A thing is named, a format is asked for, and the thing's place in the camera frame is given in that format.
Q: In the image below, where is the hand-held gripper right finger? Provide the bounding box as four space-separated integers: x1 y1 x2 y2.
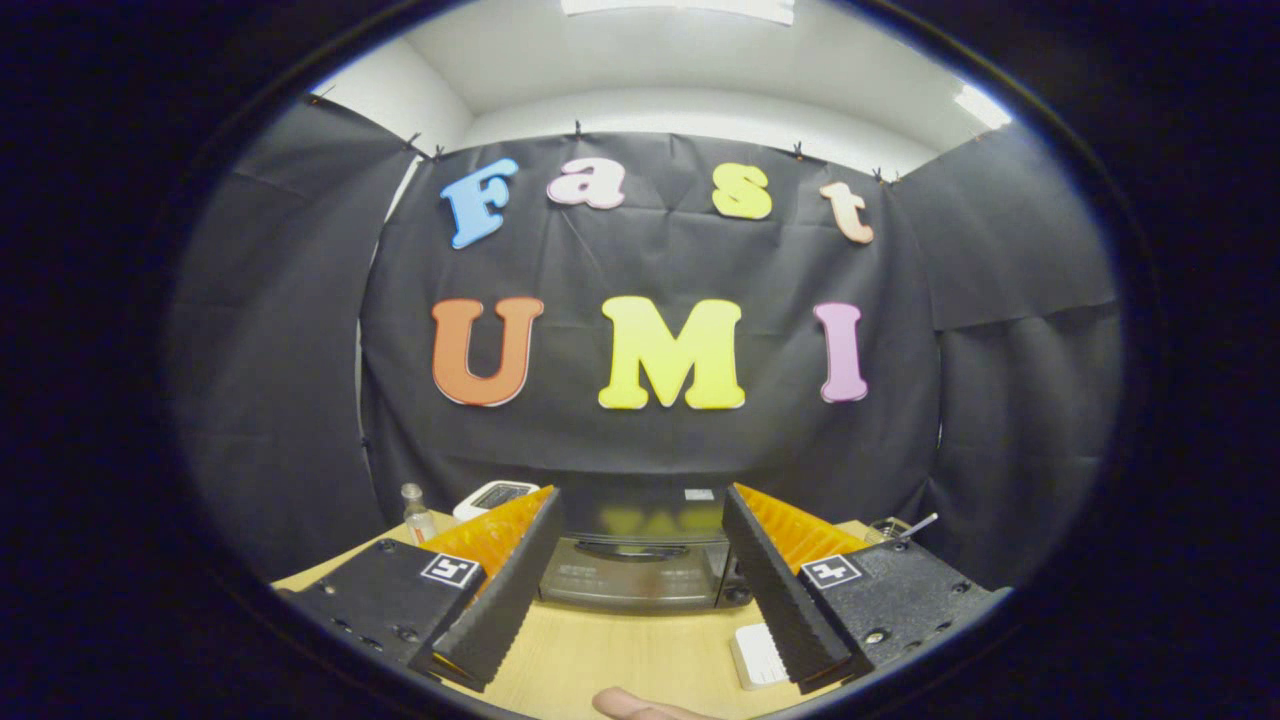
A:
720 483 1009 695

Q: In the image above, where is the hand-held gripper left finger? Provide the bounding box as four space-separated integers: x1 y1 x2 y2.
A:
275 485 566 693

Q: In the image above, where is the black toaster oven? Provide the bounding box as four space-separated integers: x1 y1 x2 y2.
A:
538 470 756 614

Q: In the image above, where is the white bread toaster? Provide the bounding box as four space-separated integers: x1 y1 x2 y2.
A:
453 480 543 524

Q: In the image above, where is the white rectangular tray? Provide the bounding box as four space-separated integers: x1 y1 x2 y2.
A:
730 622 791 691

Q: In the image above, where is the clear glass bottle orange label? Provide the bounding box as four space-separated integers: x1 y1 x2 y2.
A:
401 483 438 546

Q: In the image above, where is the row of small cloth clips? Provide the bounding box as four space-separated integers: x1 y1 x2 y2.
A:
305 90 901 186

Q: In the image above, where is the ceiling light panel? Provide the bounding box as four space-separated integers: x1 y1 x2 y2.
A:
560 0 796 26
953 84 1013 131

